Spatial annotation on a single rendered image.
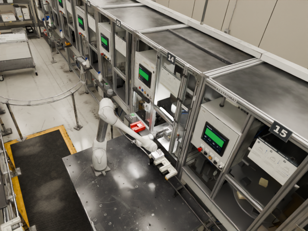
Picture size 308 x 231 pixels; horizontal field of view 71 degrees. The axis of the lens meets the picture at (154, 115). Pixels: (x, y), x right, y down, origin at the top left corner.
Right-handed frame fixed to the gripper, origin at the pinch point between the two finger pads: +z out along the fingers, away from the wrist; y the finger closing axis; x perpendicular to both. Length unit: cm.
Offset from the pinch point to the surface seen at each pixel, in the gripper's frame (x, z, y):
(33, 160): 128, -148, -102
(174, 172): -45, -19, -16
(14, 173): 115, -175, -101
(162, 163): -27.5, -21.9, -18.0
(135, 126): 36.7, -20.5, -11.8
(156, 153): -16.1, -23.2, -11.3
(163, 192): -50, -34, -36
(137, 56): 57, -9, 75
